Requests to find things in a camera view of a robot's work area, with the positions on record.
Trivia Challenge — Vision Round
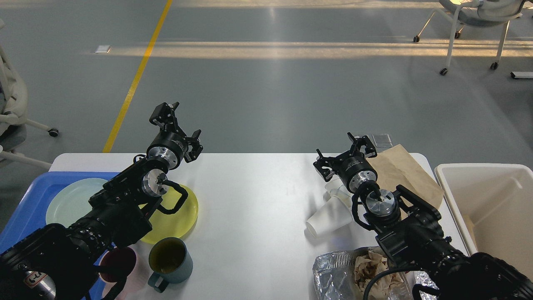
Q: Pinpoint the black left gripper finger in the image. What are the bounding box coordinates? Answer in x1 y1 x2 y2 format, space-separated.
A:
184 129 204 163
149 102 179 132

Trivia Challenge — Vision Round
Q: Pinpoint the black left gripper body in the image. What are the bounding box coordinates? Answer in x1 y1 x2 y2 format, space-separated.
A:
147 131 188 170

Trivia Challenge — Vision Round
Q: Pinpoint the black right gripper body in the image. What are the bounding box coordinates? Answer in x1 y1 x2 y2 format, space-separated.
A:
333 151 378 193

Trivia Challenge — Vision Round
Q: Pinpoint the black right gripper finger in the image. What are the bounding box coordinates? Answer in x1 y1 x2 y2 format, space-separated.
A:
313 149 339 182
347 132 377 159

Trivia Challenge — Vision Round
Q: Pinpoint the yellow plate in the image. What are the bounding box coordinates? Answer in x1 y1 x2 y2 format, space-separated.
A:
140 184 199 245

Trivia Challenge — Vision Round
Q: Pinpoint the dark teal mug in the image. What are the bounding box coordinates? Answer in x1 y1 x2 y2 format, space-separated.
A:
148 237 194 294

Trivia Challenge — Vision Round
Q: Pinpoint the pink mug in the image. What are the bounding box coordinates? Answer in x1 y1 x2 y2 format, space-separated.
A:
99 247 150 300

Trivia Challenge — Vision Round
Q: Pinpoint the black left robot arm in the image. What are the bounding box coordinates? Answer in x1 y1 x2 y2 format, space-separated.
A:
1 102 203 300

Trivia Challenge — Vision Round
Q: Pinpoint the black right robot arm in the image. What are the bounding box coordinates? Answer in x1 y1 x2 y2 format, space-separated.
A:
313 132 532 300

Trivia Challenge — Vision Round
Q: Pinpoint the small clear plastic lid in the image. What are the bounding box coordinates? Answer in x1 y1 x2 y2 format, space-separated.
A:
372 134 394 148

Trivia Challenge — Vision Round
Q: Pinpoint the brown paper bag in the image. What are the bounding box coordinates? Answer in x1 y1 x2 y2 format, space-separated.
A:
367 145 445 209

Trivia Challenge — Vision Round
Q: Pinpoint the clear plastic cup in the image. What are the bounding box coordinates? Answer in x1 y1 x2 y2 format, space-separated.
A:
325 175 352 208

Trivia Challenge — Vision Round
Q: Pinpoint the white paper cup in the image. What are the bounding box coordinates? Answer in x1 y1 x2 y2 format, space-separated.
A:
305 196 354 238

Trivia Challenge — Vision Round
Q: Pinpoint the white floor socket plate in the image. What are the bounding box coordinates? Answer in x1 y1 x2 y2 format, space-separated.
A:
95 45 112 54

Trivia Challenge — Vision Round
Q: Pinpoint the crumpled brown paper napkin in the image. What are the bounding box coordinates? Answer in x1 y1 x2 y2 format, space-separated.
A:
354 251 404 300

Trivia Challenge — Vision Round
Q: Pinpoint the aluminium foil sheet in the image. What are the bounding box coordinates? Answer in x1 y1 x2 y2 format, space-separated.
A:
312 247 438 300

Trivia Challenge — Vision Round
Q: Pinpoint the pale green plate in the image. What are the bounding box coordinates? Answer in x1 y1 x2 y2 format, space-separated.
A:
45 178 107 228

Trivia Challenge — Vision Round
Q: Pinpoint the white plastic bin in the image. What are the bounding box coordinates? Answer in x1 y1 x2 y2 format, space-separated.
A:
435 163 533 278

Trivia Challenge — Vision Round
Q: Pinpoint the white office chair left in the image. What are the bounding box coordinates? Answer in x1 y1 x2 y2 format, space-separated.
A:
0 19 59 169

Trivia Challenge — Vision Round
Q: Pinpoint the white office chair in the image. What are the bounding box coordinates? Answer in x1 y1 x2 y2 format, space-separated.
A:
413 0 526 76
0 19 59 169

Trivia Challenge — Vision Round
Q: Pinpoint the blue plastic tray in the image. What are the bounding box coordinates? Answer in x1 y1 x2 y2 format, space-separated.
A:
0 172 121 300

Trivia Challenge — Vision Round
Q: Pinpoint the white bar on floor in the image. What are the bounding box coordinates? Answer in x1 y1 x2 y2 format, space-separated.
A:
510 71 533 80

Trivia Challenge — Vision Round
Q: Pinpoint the white office chair right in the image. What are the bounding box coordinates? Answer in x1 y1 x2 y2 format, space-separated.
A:
413 0 526 76

